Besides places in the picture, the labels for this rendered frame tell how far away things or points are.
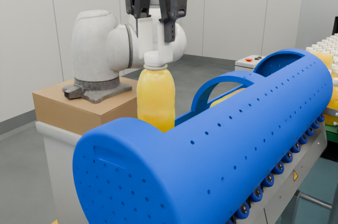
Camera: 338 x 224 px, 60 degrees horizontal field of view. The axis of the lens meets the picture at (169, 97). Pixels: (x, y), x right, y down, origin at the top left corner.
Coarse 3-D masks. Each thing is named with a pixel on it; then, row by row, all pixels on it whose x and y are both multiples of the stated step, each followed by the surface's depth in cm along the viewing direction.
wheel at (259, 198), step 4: (256, 188) 73; (260, 188) 74; (252, 192) 72; (256, 192) 73; (260, 192) 74; (252, 196) 72; (256, 196) 72; (260, 196) 73; (252, 200) 72; (256, 200) 72; (260, 200) 73
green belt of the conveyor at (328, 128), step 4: (328, 128) 122; (332, 128) 121; (336, 128) 121; (332, 132) 120; (336, 132) 119; (328, 136) 121; (332, 136) 120; (336, 136) 119; (332, 140) 121; (336, 140) 119
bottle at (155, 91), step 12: (144, 72) 50; (156, 72) 49; (168, 72) 50; (144, 84) 49; (156, 84) 49; (168, 84) 50; (144, 96) 50; (156, 96) 49; (168, 96) 50; (144, 108) 50; (156, 108) 50; (168, 108) 51; (144, 120) 51; (156, 120) 51; (168, 120) 52
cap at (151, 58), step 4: (148, 52) 50; (152, 52) 51; (156, 52) 51; (144, 56) 49; (148, 56) 48; (152, 56) 48; (156, 56) 48; (144, 60) 50; (148, 60) 49; (152, 60) 48; (156, 60) 48; (148, 64) 49; (152, 64) 49; (156, 64) 49; (164, 64) 50
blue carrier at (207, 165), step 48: (240, 96) 64; (288, 96) 75; (96, 144) 49; (144, 144) 44; (192, 144) 48; (240, 144) 55; (288, 144) 73; (96, 192) 54; (144, 192) 44; (192, 192) 43; (240, 192) 54
